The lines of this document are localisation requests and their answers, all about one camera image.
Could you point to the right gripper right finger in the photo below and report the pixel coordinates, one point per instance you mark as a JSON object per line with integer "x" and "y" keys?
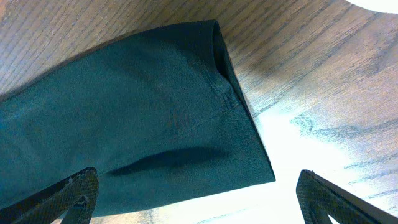
{"x": 322, "y": 201}

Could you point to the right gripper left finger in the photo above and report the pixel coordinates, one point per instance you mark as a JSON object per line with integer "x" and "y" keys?
{"x": 74, "y": 198}

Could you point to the black leggings with red waistband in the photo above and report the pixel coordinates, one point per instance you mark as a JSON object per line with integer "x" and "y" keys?
{"x": 160, "y": 116}

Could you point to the white fern print garment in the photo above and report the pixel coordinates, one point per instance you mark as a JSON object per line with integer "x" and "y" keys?
{"x": 384, "y": 6}

